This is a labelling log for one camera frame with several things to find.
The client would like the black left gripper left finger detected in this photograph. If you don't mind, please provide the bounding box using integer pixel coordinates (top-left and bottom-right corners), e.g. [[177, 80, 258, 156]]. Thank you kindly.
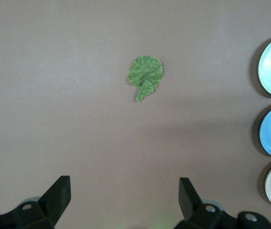
[[0, 176, 71, 229]]

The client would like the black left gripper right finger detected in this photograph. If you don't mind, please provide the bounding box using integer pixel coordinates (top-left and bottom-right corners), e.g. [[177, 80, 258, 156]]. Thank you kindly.
[[173, 177, 271, 229]]

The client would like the green lettuce leaf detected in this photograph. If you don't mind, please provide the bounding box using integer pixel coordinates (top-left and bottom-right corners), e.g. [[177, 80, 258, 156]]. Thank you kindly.
[[127, 55, 164, 103]]

